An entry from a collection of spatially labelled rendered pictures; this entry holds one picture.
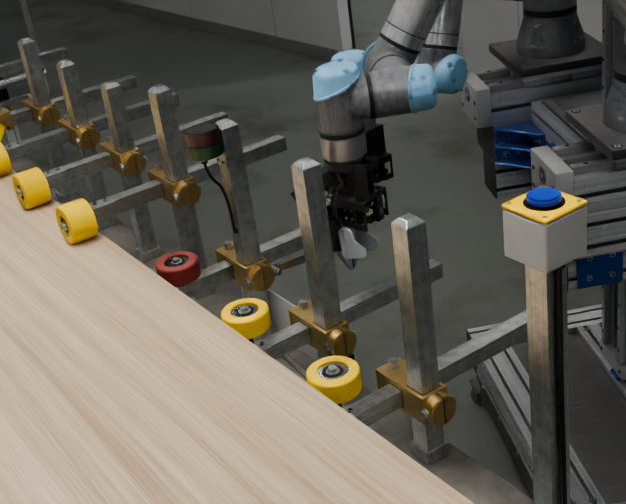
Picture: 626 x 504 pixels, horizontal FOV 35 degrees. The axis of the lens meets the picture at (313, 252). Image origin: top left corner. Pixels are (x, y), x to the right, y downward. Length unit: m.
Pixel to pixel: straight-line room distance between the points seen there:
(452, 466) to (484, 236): 2.25
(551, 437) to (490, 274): 2.22
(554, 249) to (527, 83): 1.16
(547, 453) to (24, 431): 0.73
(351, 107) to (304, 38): 4.61
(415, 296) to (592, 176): 0.52
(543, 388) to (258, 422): 0.39
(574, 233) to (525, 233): 0.06
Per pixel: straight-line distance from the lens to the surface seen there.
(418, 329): 1.48
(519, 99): 2.31
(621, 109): 1.87
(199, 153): 1.76
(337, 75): 1.58
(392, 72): 1.62
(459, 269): 3.58
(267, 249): 1.96
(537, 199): 1.18
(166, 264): 1.88
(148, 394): 1.53
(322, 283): 1.67
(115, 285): 1.85
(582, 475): 2.33
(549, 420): 1.33
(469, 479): 1.59
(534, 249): 1.18
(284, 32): 6.36
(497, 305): 3.36
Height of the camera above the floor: 1.74
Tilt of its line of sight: 27 degrees down
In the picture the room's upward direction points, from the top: 8 degrees counter-clockwise
